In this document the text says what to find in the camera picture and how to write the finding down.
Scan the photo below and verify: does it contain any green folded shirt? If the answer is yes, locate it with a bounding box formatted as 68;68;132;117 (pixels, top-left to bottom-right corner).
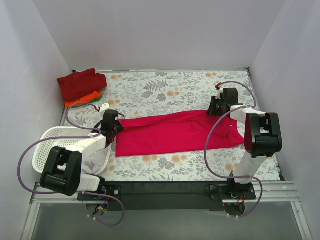
92;94;102;102

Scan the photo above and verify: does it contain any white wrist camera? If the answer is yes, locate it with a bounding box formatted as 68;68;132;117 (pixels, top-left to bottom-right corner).
97;103;110;115
215;82;224;99

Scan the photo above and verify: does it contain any pink t shirt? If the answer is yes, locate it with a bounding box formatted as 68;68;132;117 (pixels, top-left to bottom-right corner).
115;110;244;157

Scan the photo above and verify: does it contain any aluminium frame rail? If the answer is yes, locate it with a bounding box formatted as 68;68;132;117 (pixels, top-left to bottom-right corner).
22;181;312;240

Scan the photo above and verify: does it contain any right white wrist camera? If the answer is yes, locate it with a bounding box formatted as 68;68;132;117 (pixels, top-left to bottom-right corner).
215;82;224;99

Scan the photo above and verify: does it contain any orange folded shirt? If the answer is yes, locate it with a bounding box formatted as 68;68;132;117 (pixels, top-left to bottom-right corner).
64;91;102;108

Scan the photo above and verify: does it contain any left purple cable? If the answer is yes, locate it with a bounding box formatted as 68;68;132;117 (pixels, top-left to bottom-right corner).
17;102;126;227

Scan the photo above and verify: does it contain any white plastic laundry basket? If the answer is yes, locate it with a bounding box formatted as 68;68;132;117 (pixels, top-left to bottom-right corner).
32;126;112;173

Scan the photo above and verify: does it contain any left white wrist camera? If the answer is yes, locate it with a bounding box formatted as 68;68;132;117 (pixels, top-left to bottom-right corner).
97;103;110;115

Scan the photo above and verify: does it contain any white garment in basket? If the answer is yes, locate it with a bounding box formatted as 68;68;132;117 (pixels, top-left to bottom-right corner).
82;148;111;175

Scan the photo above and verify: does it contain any dark red folded shirt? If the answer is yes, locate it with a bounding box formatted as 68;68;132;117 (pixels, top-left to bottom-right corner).
57;68;107;102

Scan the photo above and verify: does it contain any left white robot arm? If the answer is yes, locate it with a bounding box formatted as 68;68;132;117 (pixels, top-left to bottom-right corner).
40;109;124;200

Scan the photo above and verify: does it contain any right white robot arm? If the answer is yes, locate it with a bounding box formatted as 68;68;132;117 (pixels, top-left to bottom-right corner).
207;85;283;200

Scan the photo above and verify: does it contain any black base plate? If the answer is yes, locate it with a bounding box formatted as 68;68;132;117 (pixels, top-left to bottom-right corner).
77;181;257;212

